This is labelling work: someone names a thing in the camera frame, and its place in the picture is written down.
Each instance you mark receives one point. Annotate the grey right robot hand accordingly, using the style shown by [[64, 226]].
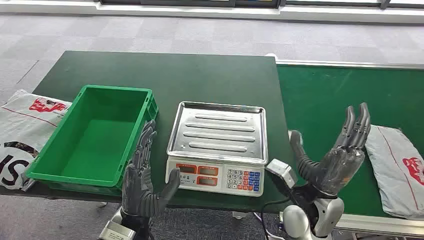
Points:
[[341, 165]]

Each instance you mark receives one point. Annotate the grey plastic mailer package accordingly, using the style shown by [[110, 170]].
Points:
[[394, 172]]

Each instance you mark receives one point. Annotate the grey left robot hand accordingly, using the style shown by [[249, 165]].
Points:
[[137, 185]]

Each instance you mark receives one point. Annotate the large white printed bag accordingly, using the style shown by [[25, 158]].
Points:
[[23, 132]]

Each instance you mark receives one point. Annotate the electronic weighing scale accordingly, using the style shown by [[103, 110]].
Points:
[[218, 139]]

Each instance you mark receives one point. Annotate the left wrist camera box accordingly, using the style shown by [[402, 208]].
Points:
[[116, 232]]

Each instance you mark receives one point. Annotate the white table foot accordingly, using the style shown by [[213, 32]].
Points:
[[239, 215]]

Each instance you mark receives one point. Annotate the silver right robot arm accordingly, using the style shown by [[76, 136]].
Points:
[[318, 215]]

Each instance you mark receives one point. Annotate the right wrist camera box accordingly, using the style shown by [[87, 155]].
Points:
[[281, 172]]

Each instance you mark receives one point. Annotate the green plastic crate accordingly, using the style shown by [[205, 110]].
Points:
[[92, 139]]

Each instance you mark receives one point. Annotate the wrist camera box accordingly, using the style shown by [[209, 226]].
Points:
[[281, 172], [116, 232]]

